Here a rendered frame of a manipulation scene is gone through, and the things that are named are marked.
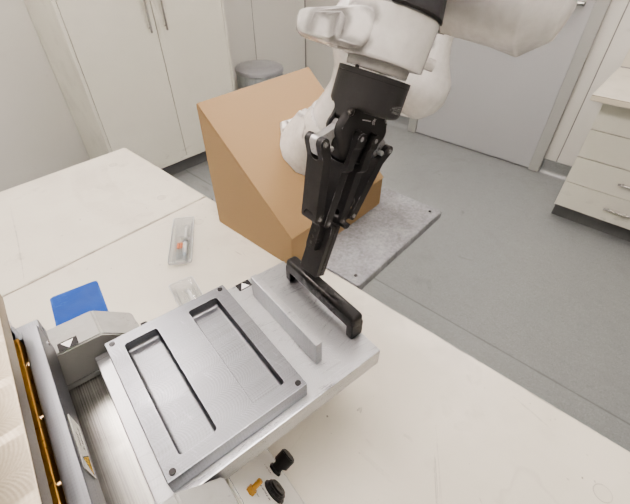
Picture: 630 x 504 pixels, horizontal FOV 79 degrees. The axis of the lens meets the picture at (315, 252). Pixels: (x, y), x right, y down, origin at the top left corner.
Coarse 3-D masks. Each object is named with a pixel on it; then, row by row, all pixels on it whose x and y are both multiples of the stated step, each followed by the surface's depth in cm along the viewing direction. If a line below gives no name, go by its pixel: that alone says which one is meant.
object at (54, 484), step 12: (24, 348) 41; (24, 360) 39; (24, 372) 37; (24, 384) 36; (36, 396) 36; (36, 408) 35; (36, 420) 34; (36, 432) 33; (48, 444) 33; (48, 456) 32; (48, 468) 31; (48, 480) 30; (60, 480) 31; (60, 492) 30
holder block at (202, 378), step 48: (144, 336) 49; (192, 336) 48; (240, 336) 50; (144, 384) 45; (192, 384) 43; (240, 384) 45; (288, 384) 43; (144, 432) 39; (192, 432) 41; (240, 432) 40
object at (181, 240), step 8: (192, 216) 106; (176, 224) 103; (184, 224) 103; (192, 224) 103; (176, 232) 101; (184, 232) 101; (192, 232) 101; (176, 240) 98; (184, 240) 98; (176, 248) 96; (184, 248) 96; (176, 256) 93; (184, 256) 93
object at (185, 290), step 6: (180, 282) 87; (186, 282) 87; (192, 282) 87; (174, 288) 85; (180, 288) 85; (186, 288) 85; (192, 288) 85; (198, 288) 85; (174, 294) 84; (180, 294) 84; (186, 294) 84; (192, 294) 84; (198, 294) 84; (180, 300) 83; (186, 300) 83
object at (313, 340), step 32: (256, 288) 54; (288, 288) 58; (256, 320) 54; (288, 320) 49; (320, 320) 54; (288, 352) 50; (320, 352) 47; (352, 352) 50; (320, 384) 46; (128, 416) 43; (288, 416) 43; (256, 448) 42; (160, 480) 38; (192, 480) 38
